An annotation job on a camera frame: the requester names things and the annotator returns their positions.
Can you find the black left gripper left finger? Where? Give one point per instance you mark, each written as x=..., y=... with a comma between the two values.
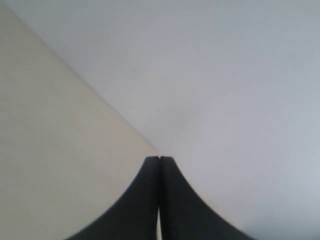
x=134, y=215

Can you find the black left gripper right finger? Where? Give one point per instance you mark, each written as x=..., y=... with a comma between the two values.
x=184, y=215

